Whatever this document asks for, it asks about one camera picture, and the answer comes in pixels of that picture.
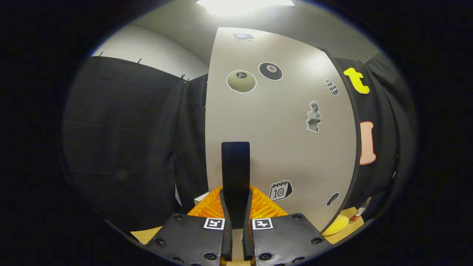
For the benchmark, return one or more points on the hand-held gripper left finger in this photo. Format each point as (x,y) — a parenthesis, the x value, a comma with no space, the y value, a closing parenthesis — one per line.
(228,240)

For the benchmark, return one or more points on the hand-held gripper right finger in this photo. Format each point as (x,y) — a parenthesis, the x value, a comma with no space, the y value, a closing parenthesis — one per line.
(247,240)

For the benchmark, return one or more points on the dark grey shoe cabinet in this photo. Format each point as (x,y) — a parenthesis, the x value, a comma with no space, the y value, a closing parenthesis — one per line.
(355,173)

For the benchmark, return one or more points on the white book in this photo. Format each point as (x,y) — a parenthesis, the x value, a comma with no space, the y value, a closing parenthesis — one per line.
(201,197)

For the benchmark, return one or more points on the yellow bun toy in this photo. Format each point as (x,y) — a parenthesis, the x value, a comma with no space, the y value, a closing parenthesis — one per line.
(335,226)

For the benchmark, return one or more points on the red capped bottle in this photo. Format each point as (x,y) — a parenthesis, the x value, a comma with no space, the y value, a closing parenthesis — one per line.
(360,210)

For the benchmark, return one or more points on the large ceiling light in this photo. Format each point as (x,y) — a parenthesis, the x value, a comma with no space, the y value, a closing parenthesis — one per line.
(244,5)

